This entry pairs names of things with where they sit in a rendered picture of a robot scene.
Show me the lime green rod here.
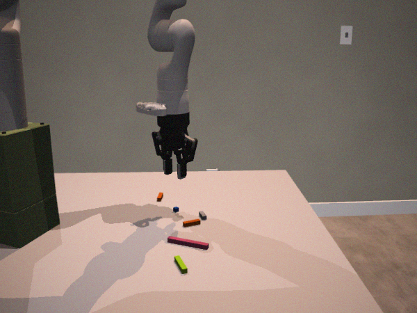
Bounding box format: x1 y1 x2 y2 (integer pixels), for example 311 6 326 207
174 255 188 274

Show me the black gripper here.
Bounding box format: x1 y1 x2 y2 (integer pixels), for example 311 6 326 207
152 112 198 179

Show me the pink long rod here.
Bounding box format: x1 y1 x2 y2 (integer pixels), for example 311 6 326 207
167 236 209 250

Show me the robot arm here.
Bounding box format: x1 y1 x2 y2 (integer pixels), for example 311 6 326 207
0 0 195 131

